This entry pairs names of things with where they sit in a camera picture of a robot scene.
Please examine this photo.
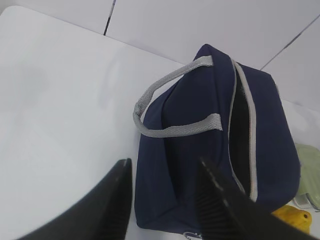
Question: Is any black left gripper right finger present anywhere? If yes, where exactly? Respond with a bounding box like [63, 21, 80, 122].
[195, 158, 314, 240]

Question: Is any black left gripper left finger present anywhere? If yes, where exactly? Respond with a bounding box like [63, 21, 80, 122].
[22, 158, 132, 240]

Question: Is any yellow pear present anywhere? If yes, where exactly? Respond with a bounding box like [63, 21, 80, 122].
[272, 205, 312, 234]

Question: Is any green lid glass container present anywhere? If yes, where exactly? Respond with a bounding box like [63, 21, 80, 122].
[293, 143, 320, 211]

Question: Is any navy blue lunch bag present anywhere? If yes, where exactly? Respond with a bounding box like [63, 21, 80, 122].
[133, 44, 301, 234]

